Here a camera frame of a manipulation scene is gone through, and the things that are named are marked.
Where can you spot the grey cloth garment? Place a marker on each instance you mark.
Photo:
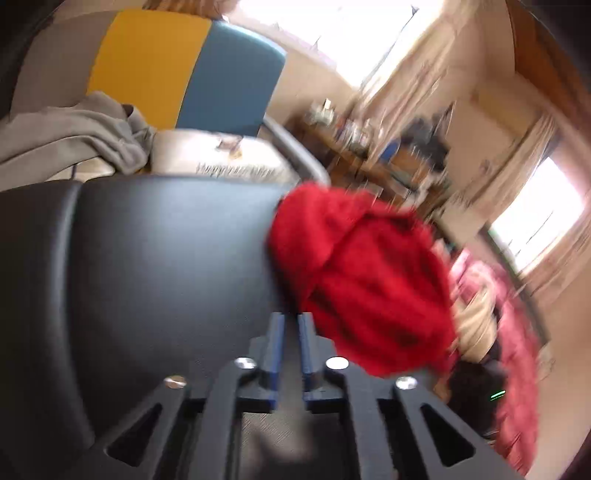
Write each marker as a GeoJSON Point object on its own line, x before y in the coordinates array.
{"type": "Point", "coordinates": [39, 145]}

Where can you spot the cluttered wooden desk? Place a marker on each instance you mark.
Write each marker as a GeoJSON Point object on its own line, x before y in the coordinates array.
{"type": "Point", "coordinates": [410, 172]}

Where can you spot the red knitted sweater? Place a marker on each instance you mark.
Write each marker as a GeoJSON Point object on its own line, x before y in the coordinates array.
{"type": "Point", "coordinates": [368, 275]}

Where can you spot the white printed cushion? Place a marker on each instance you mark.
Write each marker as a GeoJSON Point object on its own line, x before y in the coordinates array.
{"type": "Point", "coordinates": [216, 155]}

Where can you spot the grey yellow blue chair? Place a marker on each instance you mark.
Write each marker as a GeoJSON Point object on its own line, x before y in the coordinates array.
{"type": "Point", "coordinates": [180, 71]}

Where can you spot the beige window curtain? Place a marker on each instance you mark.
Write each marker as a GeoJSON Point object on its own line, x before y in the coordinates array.
{"type": "Point", "coordinates": [392, 102]}

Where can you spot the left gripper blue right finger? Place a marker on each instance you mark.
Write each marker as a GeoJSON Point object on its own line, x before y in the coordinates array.
{"type": "Point", "coordinates": [319, 394]}

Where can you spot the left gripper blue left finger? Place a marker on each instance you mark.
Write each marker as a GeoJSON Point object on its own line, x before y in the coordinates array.
{"type": "Point", "coordinates": [259, 386]}

